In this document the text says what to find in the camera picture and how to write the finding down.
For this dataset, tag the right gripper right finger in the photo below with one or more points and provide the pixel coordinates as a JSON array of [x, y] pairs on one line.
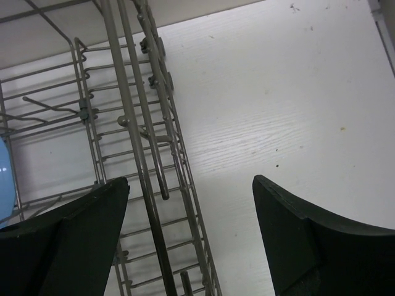
[[312, 251]]

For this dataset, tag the grey wire dish rack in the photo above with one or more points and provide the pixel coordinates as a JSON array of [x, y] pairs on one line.
[[86, 98]]

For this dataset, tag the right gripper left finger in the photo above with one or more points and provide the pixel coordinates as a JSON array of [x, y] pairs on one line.
[[68, 250]]

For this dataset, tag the blue plate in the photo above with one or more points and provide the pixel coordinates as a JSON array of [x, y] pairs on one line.
[[7, 183]]

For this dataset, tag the right aluminium rail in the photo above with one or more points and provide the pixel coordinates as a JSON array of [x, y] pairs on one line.
[[383, 15]]

